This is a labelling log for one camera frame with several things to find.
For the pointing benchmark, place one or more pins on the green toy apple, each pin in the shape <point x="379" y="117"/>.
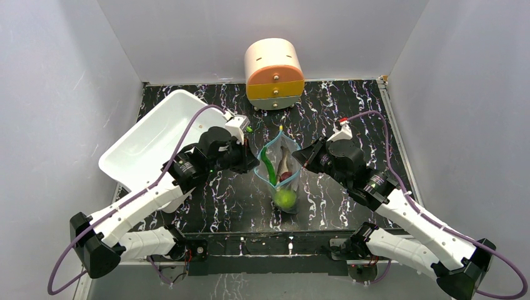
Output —
<point x="285" y="198"/>

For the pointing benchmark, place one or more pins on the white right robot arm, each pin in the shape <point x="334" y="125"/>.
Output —
<point x="457" y="266"/>

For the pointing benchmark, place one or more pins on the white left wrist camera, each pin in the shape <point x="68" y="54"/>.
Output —
<point x="236" y="125"/>

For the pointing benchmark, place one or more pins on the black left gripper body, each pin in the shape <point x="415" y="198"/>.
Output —
<point x="236" y="158"/>

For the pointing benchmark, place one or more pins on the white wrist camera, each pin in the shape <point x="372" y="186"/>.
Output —
<point x="236" y="125"/>
<point x="342" y="130"/>

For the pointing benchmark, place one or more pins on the white plastic bin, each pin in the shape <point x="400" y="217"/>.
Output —
<point x="136" y="159"/>

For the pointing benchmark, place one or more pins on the clear zip top bag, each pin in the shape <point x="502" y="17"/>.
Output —
<point x="274" y="154"/>

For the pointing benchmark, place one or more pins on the round orange drawer cabinet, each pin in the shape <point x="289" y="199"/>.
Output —
<point x="274" y="78"/>

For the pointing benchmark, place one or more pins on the green toy chili pepper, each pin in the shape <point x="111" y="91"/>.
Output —
<point x="271" y="172"/>

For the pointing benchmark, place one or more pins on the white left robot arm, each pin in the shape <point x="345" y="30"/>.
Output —
<point x="104" y="238"/>

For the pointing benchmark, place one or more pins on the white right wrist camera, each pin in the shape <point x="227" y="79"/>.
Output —
<point x="342" y="130"/>

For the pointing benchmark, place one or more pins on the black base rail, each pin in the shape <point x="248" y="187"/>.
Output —
<point x="282" y="252"/>

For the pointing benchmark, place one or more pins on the grey toy fish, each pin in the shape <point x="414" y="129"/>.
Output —
<point x="284" y="164"/>

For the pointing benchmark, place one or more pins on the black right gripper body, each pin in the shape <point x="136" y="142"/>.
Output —
<point x="312" y="155"/>

